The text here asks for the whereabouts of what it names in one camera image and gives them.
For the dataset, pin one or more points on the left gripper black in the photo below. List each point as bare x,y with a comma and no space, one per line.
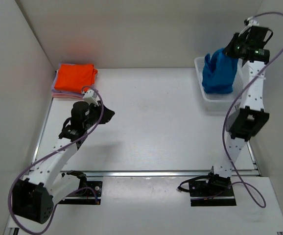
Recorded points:
106,115

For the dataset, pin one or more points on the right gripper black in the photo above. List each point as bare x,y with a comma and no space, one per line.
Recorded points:
236,38

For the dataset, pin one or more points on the blue t shirt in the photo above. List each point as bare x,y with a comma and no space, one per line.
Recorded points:
219,73

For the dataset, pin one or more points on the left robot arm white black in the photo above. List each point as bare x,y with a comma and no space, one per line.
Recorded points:
36,196

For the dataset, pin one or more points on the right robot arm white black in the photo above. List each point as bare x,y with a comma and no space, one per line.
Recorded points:
245,122

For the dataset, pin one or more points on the folded orange t shirt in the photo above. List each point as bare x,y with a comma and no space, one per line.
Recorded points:
74,77

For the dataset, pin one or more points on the white plastic basket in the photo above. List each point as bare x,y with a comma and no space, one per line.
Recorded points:
218,103

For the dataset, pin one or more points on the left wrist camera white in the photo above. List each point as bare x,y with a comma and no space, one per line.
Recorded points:
90,97

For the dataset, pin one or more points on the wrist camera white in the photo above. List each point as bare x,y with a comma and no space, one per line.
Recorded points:
251,21
90,97

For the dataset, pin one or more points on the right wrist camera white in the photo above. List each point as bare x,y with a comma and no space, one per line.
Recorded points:
251,21

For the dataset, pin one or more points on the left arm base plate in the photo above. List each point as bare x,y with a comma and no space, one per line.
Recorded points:
86,196

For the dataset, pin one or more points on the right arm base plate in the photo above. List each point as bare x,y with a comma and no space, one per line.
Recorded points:
204,195

